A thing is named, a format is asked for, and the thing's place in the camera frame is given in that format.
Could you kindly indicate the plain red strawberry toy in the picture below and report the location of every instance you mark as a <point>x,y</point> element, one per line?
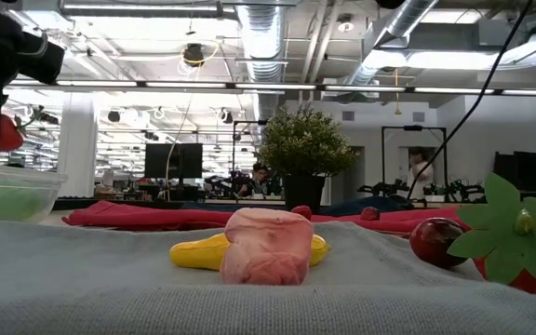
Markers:
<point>5,137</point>

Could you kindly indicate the dark red glossy cherry toy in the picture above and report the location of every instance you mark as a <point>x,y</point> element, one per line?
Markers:
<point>435,242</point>

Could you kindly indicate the yellow banana toy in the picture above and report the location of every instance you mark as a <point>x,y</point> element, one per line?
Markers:
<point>193,253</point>

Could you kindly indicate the strawberry toy with green leaves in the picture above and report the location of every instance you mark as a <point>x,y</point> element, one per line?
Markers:
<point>505,232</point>

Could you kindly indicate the pink meat chunk toy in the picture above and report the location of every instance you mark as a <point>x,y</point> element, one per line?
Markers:
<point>268,246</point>

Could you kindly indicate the black background robot arm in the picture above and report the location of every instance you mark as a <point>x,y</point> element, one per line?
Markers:
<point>459,191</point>
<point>384,188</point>

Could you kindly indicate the green lettuce toy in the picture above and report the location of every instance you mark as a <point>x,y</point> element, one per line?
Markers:
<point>3,205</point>

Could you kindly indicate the white pillar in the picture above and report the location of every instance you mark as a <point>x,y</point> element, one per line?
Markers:
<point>77,149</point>

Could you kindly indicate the clear plastic container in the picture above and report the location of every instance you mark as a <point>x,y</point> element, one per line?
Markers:
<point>54,195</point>

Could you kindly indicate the green potted plant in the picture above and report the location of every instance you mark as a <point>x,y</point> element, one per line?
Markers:
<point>305,144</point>

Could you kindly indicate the person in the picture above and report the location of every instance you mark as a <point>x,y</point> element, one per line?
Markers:
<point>419,170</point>
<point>258,174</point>

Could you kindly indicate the red cloth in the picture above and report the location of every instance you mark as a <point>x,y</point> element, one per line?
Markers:
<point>119,216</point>

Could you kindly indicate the black background monitor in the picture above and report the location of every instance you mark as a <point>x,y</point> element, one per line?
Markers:
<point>156,160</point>

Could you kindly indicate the black ceiling device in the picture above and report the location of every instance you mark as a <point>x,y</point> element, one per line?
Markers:
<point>194,55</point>

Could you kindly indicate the navy blue cloth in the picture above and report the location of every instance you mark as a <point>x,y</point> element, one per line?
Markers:
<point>342,207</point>

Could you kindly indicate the small red berry toy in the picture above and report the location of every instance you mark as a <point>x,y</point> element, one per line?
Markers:
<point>301,211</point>
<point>370,214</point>

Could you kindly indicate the black background cabinets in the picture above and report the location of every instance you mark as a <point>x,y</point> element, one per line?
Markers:
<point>528,177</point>

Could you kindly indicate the grey cloth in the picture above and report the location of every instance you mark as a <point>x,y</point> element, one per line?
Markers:
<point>296,307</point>

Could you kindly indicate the silver ventilation duct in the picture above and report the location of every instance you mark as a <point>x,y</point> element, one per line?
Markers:
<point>403,18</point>
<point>263,46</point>

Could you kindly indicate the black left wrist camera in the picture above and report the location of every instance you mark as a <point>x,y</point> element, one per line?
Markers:
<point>42,58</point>

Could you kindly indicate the black metal stand frame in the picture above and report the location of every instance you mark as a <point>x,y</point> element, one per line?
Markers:
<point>249,122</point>
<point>412,127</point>

